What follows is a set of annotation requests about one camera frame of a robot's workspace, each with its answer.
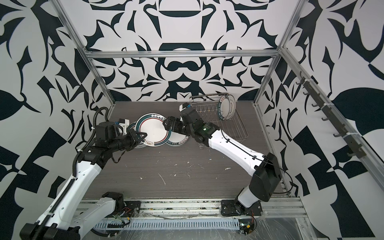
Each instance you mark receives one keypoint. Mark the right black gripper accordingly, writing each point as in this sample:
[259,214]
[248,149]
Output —
[178,120]

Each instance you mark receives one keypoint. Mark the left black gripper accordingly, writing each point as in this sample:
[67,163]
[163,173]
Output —
[132,133]

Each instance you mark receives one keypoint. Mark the small plate green lettered rim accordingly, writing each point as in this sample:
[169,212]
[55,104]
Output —
[177,140]

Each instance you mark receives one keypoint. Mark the wire dish rack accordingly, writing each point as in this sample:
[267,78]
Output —
[207,107]

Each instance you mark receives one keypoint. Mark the white plate stack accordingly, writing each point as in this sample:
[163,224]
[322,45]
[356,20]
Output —
[226,107]

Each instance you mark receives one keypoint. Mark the white plate green red band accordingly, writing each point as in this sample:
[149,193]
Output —
[139,138]

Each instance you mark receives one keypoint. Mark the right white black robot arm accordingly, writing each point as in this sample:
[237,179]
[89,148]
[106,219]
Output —
[264,169]

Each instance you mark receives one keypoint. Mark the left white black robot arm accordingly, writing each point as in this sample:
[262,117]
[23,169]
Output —
[58,222]

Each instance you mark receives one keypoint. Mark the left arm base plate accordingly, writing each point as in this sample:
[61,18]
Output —
[131,209]

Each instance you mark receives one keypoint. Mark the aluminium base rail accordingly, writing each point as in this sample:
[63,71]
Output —
[276,207]

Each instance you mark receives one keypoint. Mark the white slotted cable duct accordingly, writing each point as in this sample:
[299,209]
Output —
[178,224]

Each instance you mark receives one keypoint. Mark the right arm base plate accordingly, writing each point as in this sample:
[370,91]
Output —
[232,208]

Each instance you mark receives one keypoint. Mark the aluminium frame crossbar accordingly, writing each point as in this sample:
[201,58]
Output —
[180,54]

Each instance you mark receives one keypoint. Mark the wall hook rail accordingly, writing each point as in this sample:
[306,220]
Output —
[333,115]

